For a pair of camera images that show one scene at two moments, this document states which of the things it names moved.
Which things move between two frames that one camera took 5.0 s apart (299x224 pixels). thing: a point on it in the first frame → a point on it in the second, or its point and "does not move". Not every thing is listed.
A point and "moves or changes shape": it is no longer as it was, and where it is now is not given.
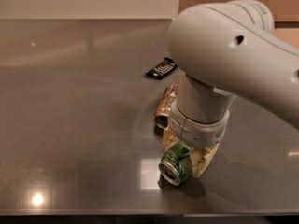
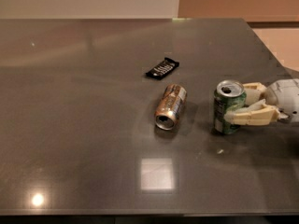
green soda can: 176,165 moves or changes shape
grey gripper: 196,131 → 286,97
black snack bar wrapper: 163,69 does not move
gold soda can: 162,113 does not move
